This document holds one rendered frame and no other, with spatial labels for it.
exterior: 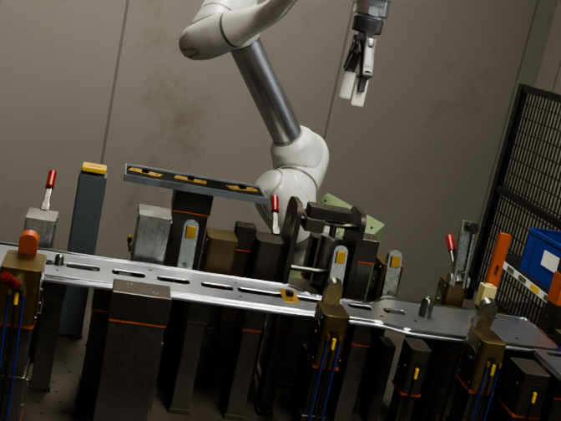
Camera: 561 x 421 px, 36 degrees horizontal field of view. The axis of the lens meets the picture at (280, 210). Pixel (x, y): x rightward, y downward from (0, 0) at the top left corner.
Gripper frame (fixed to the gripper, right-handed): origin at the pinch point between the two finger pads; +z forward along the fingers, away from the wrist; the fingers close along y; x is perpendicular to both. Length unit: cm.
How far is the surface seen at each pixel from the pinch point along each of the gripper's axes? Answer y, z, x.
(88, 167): -5, 30, -61
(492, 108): -277, 14, 160
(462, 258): 10, 34, 36
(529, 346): 36, 46, 46
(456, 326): 29, 46, 30
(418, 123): -263, 30, 112
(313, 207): 9.0, 27.6, -5.6
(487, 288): 14, 40, 43
